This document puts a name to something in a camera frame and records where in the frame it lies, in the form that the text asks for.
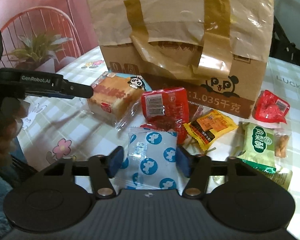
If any orange bread snack packet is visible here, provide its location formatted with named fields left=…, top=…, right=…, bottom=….
left=87, top=72, right=152, bottom=130

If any taped cardboard box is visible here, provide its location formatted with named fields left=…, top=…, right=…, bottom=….
left=87, top=0, right=274, bottom=119

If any green tortilla chip bag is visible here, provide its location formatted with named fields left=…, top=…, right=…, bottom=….
left=241, top=159, right=293, bottom=190

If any white blue dotted packet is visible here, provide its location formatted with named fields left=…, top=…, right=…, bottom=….
left=114, top=127, right=178, bottom=190

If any green checked tablecloth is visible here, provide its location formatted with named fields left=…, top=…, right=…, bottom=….
left=18, top=58, right=300, bottom=239

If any person left hand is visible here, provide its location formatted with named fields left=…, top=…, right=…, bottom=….
left=0, top=98, right=30, bottom=166

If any potted green plant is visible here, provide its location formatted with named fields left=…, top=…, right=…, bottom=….
left=4, top=33, right=73, bottom=64

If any yellow orange snack packet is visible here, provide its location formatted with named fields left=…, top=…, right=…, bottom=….
left=183, top=109, right=238, bottom=151

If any green pineapple cake packet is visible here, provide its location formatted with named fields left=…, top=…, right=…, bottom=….
left=237, top=122, right=275, bottom=167

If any small red snack packet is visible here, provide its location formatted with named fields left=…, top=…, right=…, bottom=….
left=252, top=90, right=290, bottom=124

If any red barcode snack packet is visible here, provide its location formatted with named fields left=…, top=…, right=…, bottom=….
left=141, top=87, right=190, bottom=144

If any black exercise bike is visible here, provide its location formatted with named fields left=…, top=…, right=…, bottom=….
left=268, top=0, right=300, bottom=69

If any clear peanut snack packet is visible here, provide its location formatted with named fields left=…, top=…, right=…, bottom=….
left=274, top=128, right=291, bottom=158

